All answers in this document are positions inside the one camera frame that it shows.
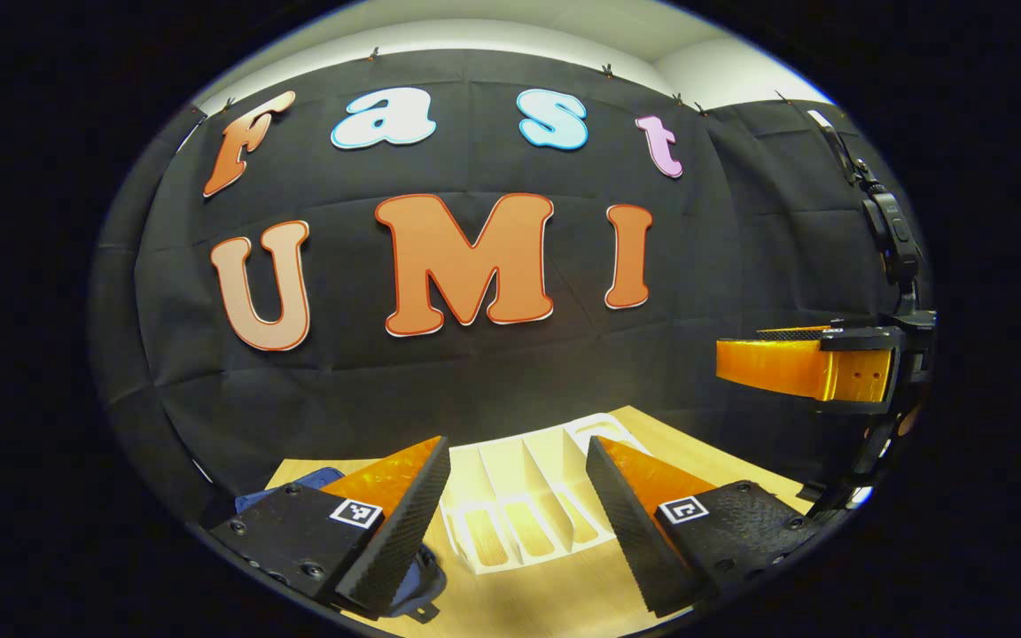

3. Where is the black backdrop cloth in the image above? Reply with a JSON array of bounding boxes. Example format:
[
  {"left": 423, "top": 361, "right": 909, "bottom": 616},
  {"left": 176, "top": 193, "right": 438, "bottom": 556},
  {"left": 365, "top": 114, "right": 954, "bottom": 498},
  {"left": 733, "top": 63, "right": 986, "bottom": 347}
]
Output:
[{"left": 90, "top": 49, "right": 928, "bottom": 524}]

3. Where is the blue schoolbag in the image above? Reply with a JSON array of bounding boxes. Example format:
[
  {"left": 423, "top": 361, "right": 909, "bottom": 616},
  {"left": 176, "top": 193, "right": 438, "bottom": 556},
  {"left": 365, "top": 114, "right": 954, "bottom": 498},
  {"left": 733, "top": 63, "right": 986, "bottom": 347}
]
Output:
[{"left": 234, "top": 467, "right": 448, "bottom": 623}]

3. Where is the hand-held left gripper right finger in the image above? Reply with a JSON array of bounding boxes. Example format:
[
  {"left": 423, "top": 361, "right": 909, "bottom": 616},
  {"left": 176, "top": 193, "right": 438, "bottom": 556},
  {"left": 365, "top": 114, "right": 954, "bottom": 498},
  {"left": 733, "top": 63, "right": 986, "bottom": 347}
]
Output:
[{"left": 586, "top": 434, "right": 822, "bottom": 619}]

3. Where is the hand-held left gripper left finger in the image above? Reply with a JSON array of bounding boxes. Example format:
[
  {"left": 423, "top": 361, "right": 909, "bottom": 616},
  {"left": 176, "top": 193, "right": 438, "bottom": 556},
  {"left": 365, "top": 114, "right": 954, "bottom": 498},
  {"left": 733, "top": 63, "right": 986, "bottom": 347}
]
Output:
[{"left": 209, "top": 434, "right": 452, "bottom": 621}]

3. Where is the white bookshelf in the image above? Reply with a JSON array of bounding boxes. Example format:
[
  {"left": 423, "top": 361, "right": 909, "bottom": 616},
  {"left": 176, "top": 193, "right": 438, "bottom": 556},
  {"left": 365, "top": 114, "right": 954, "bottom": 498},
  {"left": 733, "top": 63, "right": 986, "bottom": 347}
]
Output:
[{"left": 440, "top": 412, "right": 653, "bottom": 575}]

